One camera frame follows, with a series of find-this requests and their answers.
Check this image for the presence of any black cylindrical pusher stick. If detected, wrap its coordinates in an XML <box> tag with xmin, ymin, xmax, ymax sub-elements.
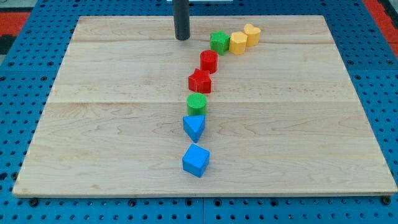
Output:
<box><xmin>172</xmin><ymin>0</ymin><xmax>190</xmax><ymax>40</ymax></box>

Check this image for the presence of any yellow hexagon block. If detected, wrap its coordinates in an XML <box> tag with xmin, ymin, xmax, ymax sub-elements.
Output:
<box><xmin>229</xmin><ymin>32</ymin><xmax>248</xmax><ymax>55</ymax></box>

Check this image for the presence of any green star block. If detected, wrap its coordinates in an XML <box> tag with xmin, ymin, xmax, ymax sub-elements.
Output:
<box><xmin>210</xmin><ymin>30</ymin><xmax>230</xmax><ymax>55</ymax></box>

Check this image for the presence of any red star block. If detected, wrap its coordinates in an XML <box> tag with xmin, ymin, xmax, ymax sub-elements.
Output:
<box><xmin>188</xmin><ymin>68</ymin><xmax>212</xmax><ymax>93</ymax></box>

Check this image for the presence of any red cylinder block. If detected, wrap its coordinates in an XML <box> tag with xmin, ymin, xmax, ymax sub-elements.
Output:
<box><xmin>200</xmin><ymin>50</ymin><xmax>218</xmax><ymax>74</ymax></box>

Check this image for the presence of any yellow heart block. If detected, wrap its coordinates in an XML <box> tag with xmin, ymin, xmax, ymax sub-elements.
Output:
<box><xmin>244</xmin><ymin>24</ymin><xmax>261</xmax><ymax>47</ymax></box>

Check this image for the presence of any green cylinder block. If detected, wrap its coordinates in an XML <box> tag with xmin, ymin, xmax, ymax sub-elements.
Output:
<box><xmin>187</xmin><ymin>93</ymin><xmax>207</xmax><ymax>116</ymax></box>

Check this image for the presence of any blue triangle block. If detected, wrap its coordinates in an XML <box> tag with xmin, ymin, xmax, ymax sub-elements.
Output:
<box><xmin>183</xmin><ymin>115</ymin><xmax>206</xmax><ymax>143</ymax></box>

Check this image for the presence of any light wooden board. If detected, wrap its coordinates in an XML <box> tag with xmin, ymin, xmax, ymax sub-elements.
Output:
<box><xmin>12</xmin><ymin>16</ymin><xmax>397</xmax><ymax>198</ymax></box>

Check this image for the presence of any blue cube block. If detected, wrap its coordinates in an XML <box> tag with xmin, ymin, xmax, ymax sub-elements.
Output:
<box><xmin>182</xmin><ymin>144</ymin><xmax>210</xmax><ymax>178</ymax></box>

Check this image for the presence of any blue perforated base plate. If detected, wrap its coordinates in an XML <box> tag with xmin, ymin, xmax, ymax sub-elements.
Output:
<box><xmin>1</xmin><ymin>0</ymin><xmax>397</xmax><ymax>223</ymax></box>

